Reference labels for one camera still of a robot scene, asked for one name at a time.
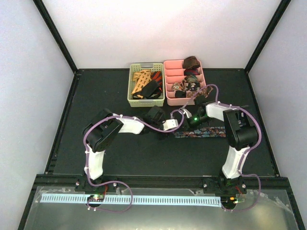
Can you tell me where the navy floral tie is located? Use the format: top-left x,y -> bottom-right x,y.
174,126 -> 226,138

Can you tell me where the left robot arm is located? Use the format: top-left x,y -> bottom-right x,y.
83,106 -> 179,191

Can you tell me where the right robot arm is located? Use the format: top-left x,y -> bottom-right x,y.
183,102 -> 261,193

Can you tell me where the brown dotted rolled tie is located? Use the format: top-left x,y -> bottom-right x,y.
186,86 -> 213,98

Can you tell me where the black rolled tie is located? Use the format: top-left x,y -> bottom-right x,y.
175,91 -> 187,98

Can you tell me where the dark floral rolled tie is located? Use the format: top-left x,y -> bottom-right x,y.
184,82 -> 201,92

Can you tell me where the tan paisley rolled tie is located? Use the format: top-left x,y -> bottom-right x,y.
171,82 -> 185,92

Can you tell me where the green floral rolled tie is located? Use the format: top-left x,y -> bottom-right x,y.
184,75 -> 198,83

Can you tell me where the red blue rolled tie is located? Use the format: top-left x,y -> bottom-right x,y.
184,68 -> 201,76

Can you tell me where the green plastic basket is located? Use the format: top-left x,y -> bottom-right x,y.
127,63 -> 165,107

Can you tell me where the pink divided organizer tray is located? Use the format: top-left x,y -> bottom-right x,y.
164,59 -> 206,106

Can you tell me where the red black striped tie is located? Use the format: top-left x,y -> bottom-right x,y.
151,71 -> 163,85

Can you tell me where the orange patterned tie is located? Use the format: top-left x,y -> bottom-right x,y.
131,69 -> 152,94

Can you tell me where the right controller board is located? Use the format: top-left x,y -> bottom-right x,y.
221,196 -> 242,204

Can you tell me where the controller board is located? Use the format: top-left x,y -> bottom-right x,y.
87,195 -> 105,202
221,196 -> 242,204

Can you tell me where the left controller board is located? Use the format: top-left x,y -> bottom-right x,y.
87,195 -> 105,202

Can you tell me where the clear acrylic sheet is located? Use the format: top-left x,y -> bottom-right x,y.
21,187 -> 299,230

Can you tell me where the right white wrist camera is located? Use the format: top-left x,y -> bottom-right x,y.
181,108 -> 192,118

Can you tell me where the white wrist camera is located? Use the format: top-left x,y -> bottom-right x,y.
181,108 -> 192,118
163,119 -> 178,131

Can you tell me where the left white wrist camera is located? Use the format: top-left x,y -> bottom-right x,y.
163,119 -> 178,131

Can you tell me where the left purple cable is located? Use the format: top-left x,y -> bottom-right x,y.
82,109 -> 185,213

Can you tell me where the purple cable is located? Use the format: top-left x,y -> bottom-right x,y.
182,83 -> 262,213
82,109 -> 185,213

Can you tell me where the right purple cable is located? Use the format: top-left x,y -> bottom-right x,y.
182,83 -> 262,213

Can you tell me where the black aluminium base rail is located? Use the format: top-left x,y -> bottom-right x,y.
35,174 -> 291,192

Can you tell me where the light blue slotted cable duct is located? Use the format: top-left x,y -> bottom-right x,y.
39,194 -> 222,207

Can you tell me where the left black frame post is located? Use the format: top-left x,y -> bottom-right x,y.
33,0 -> 78,73

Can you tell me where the black frame post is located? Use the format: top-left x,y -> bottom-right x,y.
33,0 -> 78,73
244,0 -> 291,74

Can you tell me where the right black frame post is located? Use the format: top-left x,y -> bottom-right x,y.
244,0 -> 291,74

